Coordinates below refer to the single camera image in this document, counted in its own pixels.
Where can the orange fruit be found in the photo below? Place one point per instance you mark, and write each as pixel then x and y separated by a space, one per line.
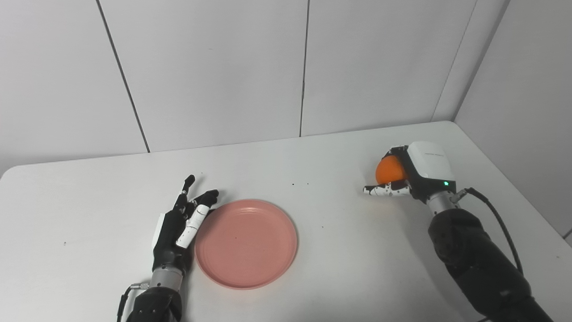
pixel 389 171

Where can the pink round plate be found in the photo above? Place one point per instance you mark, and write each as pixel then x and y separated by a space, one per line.
pixel 246 245

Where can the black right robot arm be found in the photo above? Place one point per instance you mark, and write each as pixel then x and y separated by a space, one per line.
pixel 478 259

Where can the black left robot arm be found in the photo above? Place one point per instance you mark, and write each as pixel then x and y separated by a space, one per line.
pixel 156 299

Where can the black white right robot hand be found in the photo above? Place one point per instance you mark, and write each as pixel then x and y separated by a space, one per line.
pixel 429 167

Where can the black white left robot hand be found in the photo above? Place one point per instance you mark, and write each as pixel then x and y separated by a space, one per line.
pixel 169 241

